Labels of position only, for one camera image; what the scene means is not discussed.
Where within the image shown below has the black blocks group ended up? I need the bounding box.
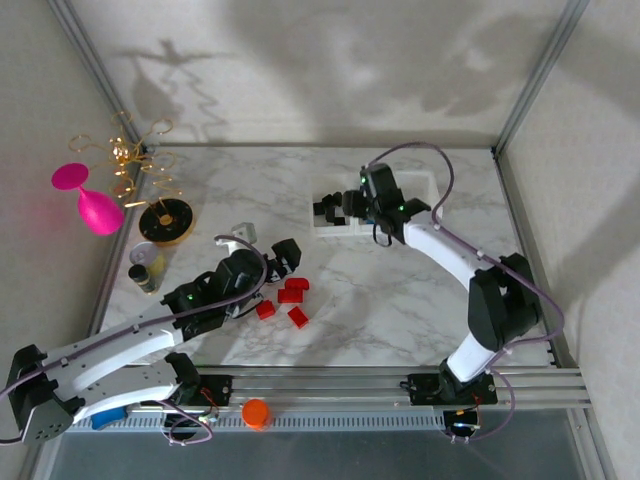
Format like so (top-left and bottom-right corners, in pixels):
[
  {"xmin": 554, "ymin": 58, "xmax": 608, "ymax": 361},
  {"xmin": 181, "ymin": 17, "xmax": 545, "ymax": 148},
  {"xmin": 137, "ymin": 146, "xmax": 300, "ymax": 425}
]
[{"xmin": 309, "ymin": 174, "xmax": 358, "ymax": 237}]

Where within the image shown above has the small black bottle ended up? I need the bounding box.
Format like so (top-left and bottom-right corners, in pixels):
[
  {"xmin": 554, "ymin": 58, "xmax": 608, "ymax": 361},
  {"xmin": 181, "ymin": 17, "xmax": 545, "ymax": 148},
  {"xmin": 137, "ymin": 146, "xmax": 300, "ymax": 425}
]
[{"xmin": 128, "ymin": 264, "xmax": 157, "ymax": 296}]

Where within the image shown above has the orange plastic cylinder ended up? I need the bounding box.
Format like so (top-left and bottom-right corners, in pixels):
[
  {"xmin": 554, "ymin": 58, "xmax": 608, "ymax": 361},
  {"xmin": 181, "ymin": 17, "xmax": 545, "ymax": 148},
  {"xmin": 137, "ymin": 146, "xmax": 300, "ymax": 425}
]
[{"xmin": 241, "ymin": 398, "xmax": 274, "ymax": 432}]

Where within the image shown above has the pink plastic goblet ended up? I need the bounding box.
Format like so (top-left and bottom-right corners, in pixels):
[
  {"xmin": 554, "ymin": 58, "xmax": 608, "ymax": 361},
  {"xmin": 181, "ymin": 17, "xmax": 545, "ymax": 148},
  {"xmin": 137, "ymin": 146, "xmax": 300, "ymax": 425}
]
[{"xmin": 51, "ymin": 163, "xmax": 125, "ymax": 237}]

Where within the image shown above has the blue plastic clamp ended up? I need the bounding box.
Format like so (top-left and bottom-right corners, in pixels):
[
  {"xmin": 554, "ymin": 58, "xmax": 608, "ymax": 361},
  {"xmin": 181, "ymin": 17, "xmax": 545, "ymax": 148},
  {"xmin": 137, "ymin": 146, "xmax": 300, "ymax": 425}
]
[{"xmin": 91, "ymin": 408, "xmax": 126, "ymax": 431}]

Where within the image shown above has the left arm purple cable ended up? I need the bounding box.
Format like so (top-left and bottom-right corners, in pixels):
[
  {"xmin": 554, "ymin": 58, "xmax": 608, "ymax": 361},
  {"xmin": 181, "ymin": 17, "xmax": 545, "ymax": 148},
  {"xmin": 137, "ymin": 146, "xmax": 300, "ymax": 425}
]
[{"xmin": 0, "ymin": 234, "xmax": 269, "ymax": 446}]

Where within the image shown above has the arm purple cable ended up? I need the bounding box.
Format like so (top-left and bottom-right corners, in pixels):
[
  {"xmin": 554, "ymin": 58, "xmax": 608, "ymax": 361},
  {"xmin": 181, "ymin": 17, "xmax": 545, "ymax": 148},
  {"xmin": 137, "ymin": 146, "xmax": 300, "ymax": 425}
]
[
  {"xmin": 367, "ymin": 142, "xmax": 566, "ymax": 444},
  {"xmin": 0, "ymin": 234, "xmax": 269, "ymax": 446}
]

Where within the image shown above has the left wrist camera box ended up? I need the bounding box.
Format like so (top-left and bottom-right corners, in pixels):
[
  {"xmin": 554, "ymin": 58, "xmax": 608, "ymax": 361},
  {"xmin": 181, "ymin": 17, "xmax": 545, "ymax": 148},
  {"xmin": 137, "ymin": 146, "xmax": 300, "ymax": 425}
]
[{"xmin": 214, "ymin": 222, "xmax": 257, "ymax": 249}]

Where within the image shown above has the black camera cable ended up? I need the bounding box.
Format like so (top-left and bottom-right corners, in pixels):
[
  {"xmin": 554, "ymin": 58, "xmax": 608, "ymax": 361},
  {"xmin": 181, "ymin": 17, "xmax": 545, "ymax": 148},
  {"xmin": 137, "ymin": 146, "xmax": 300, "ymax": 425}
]
[{"xmin": 372, "ymin": 222, "xmax": 396, "ymax": 250}]

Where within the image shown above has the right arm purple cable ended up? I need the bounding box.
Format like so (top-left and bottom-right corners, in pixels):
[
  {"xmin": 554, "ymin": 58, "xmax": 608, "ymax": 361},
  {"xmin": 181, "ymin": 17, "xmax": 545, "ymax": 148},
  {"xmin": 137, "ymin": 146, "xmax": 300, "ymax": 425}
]
[{"xmin": 367, "ymin": 142, "xmax": 566, "ymax": 444}]

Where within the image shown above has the gold wire stand black base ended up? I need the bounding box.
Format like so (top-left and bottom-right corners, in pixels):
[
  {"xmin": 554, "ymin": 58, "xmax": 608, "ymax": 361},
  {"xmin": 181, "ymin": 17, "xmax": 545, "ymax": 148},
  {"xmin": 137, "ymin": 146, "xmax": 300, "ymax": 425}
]
[{"xmin": 68, "ymin": 110, "xmax": 197, "ymax": 248}]

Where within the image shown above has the aluminium table edge rail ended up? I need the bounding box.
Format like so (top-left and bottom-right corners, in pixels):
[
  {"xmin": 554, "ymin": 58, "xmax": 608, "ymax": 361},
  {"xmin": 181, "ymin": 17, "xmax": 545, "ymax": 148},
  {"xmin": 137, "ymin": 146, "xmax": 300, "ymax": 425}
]
[
  {"xmin": 492, "ymin": 147, "xmax": 584, "ymax": 374},
  {"xmin": 147, "ymin": 142, "xmax": 499, "ymax": 151}
]

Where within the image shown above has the aluminium mounting rail beam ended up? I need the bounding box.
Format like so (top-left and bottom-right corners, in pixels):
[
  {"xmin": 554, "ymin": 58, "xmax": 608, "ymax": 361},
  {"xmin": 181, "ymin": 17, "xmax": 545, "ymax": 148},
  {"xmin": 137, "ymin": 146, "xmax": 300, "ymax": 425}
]
[{"xmin": 47, "ymin": 367, "xmax": 594, "ymax": 414}]

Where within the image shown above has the grey slotted cable duct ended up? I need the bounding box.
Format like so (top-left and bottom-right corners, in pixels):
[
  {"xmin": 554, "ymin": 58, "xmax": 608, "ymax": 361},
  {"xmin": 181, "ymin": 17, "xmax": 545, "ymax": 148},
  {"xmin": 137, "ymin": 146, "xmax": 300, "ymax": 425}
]
[{"xmin": 59, "ymin": 412, "xmax": 449, "ymax": 434}]

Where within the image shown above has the aluminium frame post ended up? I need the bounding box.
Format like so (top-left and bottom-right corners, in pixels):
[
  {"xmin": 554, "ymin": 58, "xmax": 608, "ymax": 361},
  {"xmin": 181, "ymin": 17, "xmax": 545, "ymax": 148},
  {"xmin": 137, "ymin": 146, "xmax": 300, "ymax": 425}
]
[
  {"xmin": 492, "ymin": 0, "xmax": 591, "ymax": 157},
  {"xmin": 47, "ymin": 0, "xmax": 151, "ymax": 154}
]

